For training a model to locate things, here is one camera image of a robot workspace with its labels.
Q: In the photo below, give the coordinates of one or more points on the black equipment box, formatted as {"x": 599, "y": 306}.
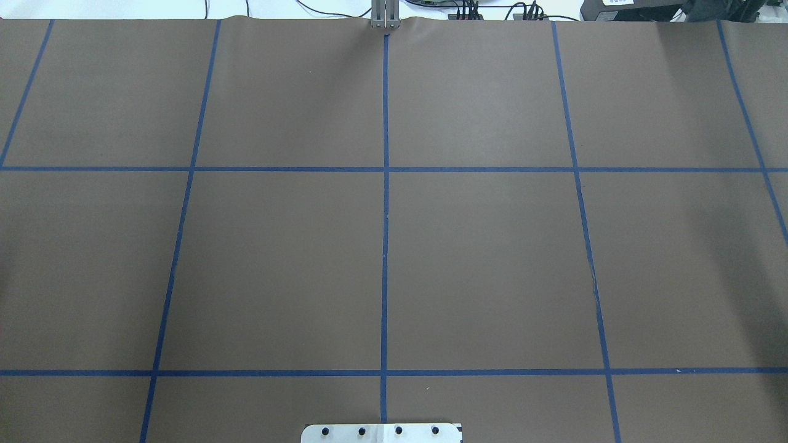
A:
{"x": 665, "y": 11}

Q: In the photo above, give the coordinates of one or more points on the grey metal camera post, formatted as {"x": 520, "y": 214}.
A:
{"x": 385, "y": 14}

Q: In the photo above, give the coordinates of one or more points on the black cable plugs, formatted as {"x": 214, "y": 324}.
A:
{"x": 514, "y": 11}

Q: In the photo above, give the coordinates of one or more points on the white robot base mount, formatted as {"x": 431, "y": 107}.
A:
{"x": 383, "y": 432}

